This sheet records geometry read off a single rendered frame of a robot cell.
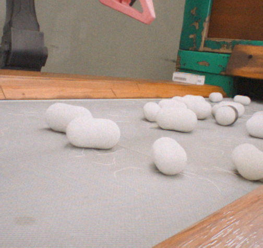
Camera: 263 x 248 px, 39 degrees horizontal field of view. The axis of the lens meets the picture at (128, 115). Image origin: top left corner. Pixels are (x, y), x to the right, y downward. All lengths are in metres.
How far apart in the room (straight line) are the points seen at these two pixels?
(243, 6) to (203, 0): 0.10
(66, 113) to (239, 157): 0.12
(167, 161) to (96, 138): 0.05
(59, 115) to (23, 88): 0.17
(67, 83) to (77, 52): 1.85
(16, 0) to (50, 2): 1.77
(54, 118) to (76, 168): 0.08
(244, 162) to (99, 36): 2.04
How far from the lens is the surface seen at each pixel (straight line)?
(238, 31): 0.90
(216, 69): 0.90
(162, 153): 0.20
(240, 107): 0.51
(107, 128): 0.23
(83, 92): 0.49
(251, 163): 0.22
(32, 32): 0.77
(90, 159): 0.22
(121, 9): 0.51
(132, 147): 0.26
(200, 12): 0.94
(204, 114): 0.43
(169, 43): 1.96
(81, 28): 2.33
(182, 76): 0.80
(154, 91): 0.63
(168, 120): 0.33
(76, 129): 0.23
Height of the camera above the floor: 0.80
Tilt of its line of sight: 9 degrees down
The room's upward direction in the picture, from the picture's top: 7 degrees clockwise
